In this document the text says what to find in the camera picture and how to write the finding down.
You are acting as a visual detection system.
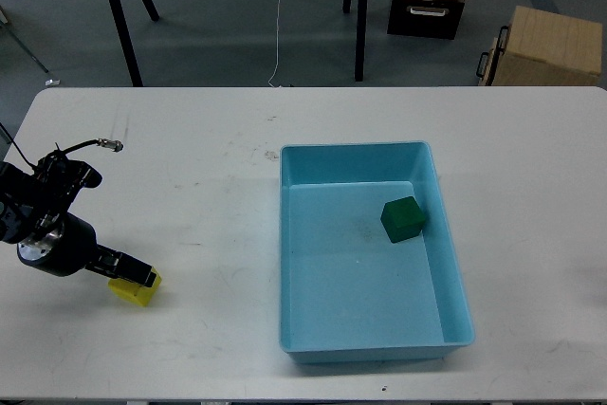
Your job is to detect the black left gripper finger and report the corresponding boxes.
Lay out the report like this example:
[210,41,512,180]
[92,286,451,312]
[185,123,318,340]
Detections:
[115,253,157,287]

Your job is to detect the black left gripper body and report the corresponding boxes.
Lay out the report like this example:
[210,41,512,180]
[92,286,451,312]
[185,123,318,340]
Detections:
[17,213,118,278]

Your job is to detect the yellow block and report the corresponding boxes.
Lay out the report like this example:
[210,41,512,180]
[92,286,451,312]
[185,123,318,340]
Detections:
[108,274,161,306]

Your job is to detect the green block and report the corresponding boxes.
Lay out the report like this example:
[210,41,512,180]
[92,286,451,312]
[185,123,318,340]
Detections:
[380,196,426,244]

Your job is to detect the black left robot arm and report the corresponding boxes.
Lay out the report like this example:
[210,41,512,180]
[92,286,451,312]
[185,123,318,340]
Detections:
[1,138,159,288]

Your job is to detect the light blue plastic bin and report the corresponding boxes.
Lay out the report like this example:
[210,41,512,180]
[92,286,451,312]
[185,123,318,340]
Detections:
[280,141,475,363]

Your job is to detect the grey metal chair leg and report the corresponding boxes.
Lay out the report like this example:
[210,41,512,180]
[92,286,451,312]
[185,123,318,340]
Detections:
[0,10,49,74]

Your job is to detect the black left trestle legs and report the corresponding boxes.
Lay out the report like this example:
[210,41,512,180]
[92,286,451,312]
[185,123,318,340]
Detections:
[94,0,161,88]

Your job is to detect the white hanging cable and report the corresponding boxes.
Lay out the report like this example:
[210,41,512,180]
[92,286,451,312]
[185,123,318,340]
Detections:
[132,0,291,89]

